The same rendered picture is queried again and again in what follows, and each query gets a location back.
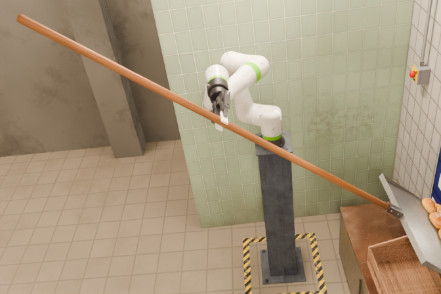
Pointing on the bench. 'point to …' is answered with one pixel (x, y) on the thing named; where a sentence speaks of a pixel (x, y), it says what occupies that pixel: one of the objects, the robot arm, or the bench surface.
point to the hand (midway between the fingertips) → (221, 121)
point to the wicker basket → (403, 253)
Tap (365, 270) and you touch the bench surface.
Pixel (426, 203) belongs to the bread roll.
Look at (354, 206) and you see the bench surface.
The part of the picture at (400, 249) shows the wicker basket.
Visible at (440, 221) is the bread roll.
